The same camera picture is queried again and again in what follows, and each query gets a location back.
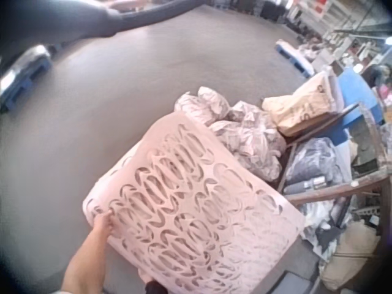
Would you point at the beige sack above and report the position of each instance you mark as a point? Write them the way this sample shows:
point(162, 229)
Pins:
point(349, 260)

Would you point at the brown paper sack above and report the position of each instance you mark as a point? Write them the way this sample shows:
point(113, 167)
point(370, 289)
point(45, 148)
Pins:
point(298, 105)

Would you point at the storage racks with goods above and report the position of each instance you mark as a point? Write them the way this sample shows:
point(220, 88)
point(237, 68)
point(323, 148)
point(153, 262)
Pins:
point(333, 27)

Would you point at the clear bag of printed fabric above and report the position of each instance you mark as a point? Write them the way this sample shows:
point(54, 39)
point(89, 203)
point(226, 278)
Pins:
point(248, 147)
point(254, 118)
point(203, 103)

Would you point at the black wrist band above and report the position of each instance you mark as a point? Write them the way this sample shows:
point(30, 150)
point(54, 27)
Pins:
point(156, 287)

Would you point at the blue pallet with wrapped goods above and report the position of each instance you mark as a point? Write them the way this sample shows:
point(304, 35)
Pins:
point(26, 76)

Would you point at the blue bin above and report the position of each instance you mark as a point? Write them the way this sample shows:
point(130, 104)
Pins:
point(356, 95)

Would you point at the brown wooden frame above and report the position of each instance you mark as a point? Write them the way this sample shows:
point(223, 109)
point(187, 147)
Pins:
point(333, 186)

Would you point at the person's left hand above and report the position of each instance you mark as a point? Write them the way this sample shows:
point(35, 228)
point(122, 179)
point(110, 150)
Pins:
point(102, 227)

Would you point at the dark clothes in clear bag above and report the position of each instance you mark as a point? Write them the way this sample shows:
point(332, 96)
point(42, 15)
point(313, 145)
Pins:
point(315, 165)

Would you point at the blue pallet with white goods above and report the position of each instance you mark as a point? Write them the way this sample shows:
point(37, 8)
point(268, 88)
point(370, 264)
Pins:
point(295, 58)

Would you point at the person's right hand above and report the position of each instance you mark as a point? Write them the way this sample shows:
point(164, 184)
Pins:
point(144, 277)

